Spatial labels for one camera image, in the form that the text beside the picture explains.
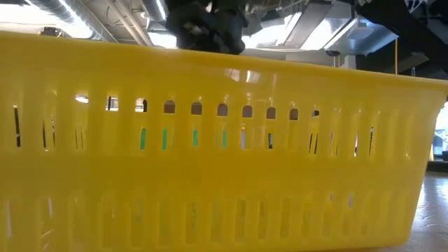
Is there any yellow plastic basket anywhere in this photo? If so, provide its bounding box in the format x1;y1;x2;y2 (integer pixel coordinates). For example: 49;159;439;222
0;30;448;252

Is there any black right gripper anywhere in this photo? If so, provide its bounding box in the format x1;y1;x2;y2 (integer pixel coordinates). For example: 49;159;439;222
164;0;249;56

